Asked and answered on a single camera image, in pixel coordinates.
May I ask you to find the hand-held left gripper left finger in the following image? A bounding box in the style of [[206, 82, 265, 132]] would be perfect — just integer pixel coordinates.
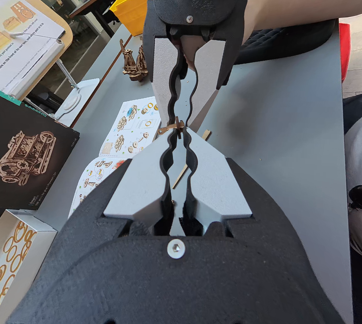
[[103, 128, 174, 236]]

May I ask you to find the grey desk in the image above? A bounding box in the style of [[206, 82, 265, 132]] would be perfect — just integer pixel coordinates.
[[27, 0, 354, 324]]

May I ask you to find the thin wooden stick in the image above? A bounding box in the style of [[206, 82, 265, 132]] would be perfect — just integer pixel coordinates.
[[172, 164, 189, 190]]

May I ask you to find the red object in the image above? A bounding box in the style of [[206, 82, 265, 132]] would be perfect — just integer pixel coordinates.
[[338, 22, 351, 85]]

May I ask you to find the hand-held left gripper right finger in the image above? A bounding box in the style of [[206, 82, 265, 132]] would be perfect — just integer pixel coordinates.
[[183, 128, 253, 236]]

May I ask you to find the printed instruction sheet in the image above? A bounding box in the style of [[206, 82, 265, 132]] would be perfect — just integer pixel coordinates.
[[0, 0, 66, 97]]

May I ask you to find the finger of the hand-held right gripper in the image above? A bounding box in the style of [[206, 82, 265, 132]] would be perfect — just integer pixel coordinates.
[[185, 39, 228, 130], [151, 36, 188, 129]]

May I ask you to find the black quilted cushion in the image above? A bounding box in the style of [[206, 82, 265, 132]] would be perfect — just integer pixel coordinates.
[[234, 18, 337, 66]]

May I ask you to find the white document stand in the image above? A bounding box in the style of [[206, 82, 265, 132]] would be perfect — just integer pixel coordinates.
[[53, 58, 101, 127]]

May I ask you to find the person's right hand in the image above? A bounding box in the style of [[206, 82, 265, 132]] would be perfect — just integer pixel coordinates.
[[181, 35, 205, 72]]

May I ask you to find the white cardboard box tray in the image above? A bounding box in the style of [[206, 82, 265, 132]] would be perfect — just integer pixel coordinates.
[[0, 209, 58, 308]]

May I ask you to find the wooden gear model assembly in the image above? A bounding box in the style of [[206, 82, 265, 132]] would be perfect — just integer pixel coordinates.
[[120, 39, 134, 75], [130, 44, 149, 82]]

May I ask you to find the black wooden model kit box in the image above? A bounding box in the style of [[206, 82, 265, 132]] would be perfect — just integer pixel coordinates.
[[0, 91, 80, 211]]

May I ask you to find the small wooden axle part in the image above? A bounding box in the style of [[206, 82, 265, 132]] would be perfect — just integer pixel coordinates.
[[157, 116, 186, 140]]

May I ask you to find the wooden document board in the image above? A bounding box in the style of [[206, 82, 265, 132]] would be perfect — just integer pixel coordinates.
[[0, 0, 74, 102]]

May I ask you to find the illustrated instruction booklet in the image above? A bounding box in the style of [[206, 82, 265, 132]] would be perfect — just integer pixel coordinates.
[[68, 96, 162, 218]]

